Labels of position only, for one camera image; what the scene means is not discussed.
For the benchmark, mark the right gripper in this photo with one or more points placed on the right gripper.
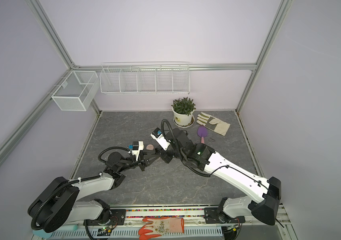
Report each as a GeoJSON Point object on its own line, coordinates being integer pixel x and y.
{"type": "Point", "coordinates": [165, 155]}

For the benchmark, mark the white mesh box basket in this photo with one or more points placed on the white mesh box basket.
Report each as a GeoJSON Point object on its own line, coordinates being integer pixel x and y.
{"type": "Point", "coordinates": [77, 91]}

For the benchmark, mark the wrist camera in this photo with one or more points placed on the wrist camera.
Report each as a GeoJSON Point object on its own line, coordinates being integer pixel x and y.
{"type": "Point", "coordinates": [159, 137]}
{"type": "Point", "coordinates": [137, 147]}

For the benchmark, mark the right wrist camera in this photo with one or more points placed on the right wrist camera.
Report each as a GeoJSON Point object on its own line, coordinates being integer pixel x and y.
{"type": "Point", "coordinates": [159, 137]}

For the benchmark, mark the potted green plant white pot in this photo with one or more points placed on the potted green plant white pot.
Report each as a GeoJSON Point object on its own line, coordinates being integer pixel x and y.
{"type": "Point", "coordinates": [183, 109]}

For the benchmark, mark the white wire shelf basket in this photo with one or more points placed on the white wire shelf basket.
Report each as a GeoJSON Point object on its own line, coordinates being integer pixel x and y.
{"type": "Point", "coordinates": [145, 78]}

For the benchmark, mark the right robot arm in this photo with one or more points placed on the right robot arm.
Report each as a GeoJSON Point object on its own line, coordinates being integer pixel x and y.
{"type": "Point", "coordinates": [262, 195]}

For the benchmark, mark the beige gardening glove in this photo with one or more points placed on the beige gardening glove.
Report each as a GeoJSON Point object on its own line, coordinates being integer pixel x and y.
{"type": "Point", "coordinates": [212, 123]}

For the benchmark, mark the red white work glove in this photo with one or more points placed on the red white work glove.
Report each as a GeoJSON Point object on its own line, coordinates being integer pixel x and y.
{"type": "Point", "coordinates": [157, 227]}

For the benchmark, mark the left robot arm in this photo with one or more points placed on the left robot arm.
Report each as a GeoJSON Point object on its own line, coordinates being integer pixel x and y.
{"type": "Point", "coordinates": [60, 203]}

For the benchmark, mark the pink earbud charging case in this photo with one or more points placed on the pink earbud charging case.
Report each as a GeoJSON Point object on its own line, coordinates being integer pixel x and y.
{"type": "Point", "coordinates": [150, 147]}

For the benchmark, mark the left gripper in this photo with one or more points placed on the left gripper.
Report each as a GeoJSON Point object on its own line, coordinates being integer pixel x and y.
{"type": "Point", "coordinates": [144, 157]}

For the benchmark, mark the teal plastic scoop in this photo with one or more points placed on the teal plastic scoop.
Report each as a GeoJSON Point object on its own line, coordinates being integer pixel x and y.
{"type": "Point", "coordinates": [42, 234]}

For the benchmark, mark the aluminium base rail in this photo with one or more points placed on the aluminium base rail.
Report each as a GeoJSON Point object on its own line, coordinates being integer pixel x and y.
{"type": "Point", "coordinates": [164, 214]}

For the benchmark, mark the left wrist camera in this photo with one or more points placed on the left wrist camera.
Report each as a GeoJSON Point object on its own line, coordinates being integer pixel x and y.
{"type": "Point", "coordinates": [137, 147]}

